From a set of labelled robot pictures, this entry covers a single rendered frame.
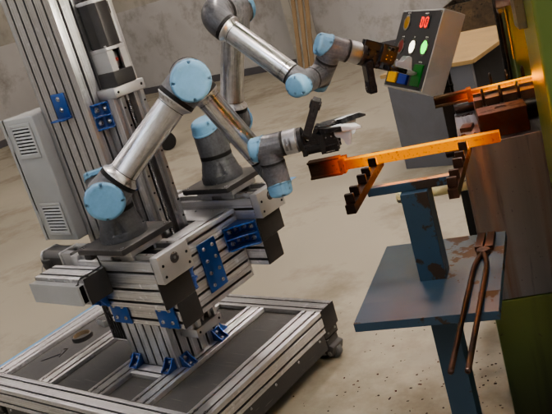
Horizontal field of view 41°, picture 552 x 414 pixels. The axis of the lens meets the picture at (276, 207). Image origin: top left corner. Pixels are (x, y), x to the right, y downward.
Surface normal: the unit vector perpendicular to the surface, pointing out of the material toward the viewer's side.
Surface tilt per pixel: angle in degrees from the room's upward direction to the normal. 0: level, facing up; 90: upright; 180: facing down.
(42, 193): 90
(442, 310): 0
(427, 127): 90
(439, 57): 90
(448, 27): 90
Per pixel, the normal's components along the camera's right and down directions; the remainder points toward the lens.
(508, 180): -0.18, 0.34
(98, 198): 0.09, 0.35
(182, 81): 0.25, 0.14
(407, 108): -0.54, 0.39
